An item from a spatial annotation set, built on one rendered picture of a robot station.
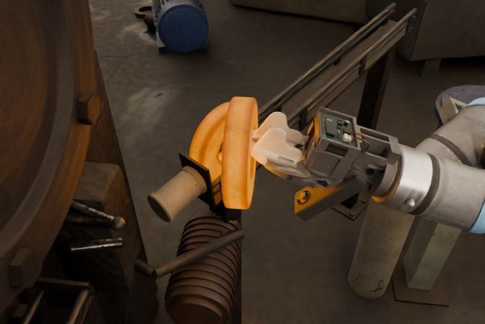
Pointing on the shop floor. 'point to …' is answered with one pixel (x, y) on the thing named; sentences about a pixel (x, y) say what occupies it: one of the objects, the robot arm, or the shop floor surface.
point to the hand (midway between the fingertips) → (242, 142)
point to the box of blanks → (432, 8)
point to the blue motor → (179, 18)
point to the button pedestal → (426, 252)
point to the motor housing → (204, 274)
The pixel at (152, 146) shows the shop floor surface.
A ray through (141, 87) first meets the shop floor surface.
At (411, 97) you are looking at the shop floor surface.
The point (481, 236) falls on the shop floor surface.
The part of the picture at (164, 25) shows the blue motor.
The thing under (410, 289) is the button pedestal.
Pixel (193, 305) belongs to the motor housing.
